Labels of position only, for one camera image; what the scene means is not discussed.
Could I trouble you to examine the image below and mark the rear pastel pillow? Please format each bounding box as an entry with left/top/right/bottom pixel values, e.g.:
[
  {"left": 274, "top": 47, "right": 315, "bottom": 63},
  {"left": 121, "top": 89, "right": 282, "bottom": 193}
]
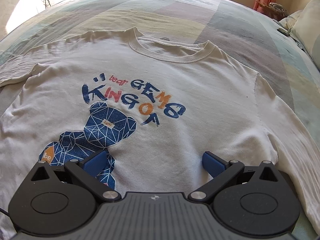
[{"left": 279, "top": 10, "right": 302, "bottom": 30}]

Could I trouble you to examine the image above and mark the white printed sweatshirt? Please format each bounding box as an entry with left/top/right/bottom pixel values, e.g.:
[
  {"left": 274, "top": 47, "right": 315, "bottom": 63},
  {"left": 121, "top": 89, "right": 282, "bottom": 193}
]
[{"left": 1, "top": 28, "right": 319, "bottom": 231}]

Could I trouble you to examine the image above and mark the black remote control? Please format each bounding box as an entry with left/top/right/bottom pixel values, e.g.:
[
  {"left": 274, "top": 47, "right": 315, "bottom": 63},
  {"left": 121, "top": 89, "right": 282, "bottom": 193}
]
[{"left": 277, "top": 28, "right": 289, "bottom": 36}]

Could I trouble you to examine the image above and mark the pastel pillow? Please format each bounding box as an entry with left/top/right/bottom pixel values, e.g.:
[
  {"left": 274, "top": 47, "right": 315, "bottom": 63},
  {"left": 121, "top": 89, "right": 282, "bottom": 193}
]
[
  {"left": 279, "top": 10, "right": 302, "bottom": 30},
  {"left": 292, "top": 0, "right": 320, "bottom": 69}
]

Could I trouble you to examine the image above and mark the wooden bedside table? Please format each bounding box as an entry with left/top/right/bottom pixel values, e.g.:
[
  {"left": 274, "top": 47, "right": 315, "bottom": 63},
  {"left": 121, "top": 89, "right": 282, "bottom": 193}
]
[{"left": 259, "top": 3, "right": 289, "bottom": 21}]

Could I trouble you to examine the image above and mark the front pastel pillow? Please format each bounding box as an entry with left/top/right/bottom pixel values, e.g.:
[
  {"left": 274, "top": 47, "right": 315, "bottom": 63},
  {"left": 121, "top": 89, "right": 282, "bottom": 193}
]
[{"left": 292, "top": 0, "right": 320, "bottom": 69}]

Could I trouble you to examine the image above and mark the patchwork pastel bed sheet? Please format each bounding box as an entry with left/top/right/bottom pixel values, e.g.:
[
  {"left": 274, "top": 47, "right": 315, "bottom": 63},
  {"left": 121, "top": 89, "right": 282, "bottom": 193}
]
[{"left": 1, "top": 0, "right": 319, "bottom": 149}]

